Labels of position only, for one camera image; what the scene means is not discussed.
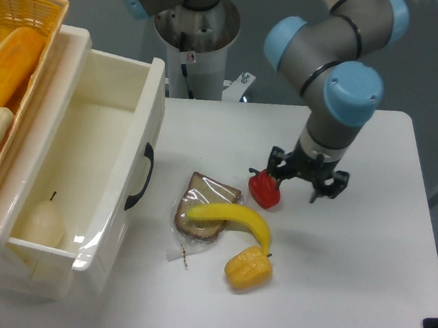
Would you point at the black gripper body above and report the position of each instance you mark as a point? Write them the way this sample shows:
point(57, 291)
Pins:
point(300, 165)

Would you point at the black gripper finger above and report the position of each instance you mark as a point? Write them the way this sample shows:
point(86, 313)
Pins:
point(276, 166)
point(331, 187)

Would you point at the white top drawer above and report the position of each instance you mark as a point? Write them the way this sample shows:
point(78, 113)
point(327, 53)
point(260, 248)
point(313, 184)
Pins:
point(96, 159)

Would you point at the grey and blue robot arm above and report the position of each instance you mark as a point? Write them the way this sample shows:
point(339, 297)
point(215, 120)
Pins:
point(321, 62)

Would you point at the white drawer cabinet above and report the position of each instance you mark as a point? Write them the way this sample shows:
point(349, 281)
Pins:
point(25, 267)

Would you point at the red bell pepper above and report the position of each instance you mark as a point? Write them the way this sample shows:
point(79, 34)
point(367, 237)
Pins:
point(263, 188)

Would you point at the yellow plastic banana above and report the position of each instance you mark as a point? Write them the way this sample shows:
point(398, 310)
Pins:
point(235, 213)

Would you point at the yellow bell pepper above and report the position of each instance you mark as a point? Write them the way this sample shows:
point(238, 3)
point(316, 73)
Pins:
point(248, 269)

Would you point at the wrapped brown bread slice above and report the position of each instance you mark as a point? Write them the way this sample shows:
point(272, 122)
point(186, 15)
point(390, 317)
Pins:
point(196, 222)

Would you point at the pale plastic pear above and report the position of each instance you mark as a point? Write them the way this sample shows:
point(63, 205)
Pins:
point(43, 223)

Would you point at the orange baguette loaf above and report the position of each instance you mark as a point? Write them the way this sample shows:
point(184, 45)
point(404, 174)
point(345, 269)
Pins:
point(19, 53)

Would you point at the yellow woven basket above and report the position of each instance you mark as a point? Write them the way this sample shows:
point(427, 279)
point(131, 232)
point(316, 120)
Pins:
point(46, 17)

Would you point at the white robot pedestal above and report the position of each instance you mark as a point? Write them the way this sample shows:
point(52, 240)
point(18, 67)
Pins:
point(197, 44)

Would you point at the black top drawer handle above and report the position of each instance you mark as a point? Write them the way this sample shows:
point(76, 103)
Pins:
point(144, 182)

